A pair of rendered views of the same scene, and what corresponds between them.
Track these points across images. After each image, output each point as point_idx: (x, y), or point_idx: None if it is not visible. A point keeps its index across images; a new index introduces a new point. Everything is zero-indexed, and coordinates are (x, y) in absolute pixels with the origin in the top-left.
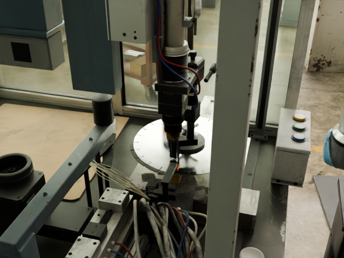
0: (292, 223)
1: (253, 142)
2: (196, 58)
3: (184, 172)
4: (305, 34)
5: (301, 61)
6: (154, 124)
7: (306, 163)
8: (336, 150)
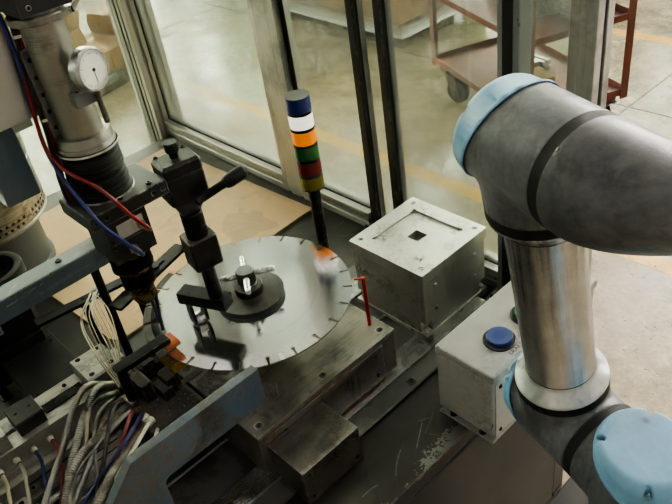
0: None
1: None
2: (182, 156)
3: (184, 356)
4: None
5: None
6: (239, 246)
7: (491, 399)
8: (518, 398)
